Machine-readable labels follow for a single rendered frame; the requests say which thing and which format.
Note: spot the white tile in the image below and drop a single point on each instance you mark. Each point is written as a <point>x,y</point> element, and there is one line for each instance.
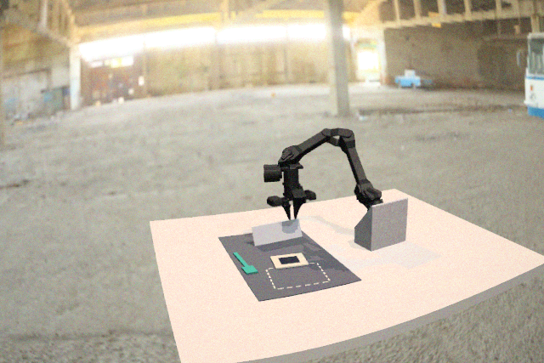
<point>289,260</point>

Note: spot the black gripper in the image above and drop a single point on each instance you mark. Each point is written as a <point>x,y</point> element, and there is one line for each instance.
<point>277,201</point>

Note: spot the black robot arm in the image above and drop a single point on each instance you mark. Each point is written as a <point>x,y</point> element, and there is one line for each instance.
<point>289,165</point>

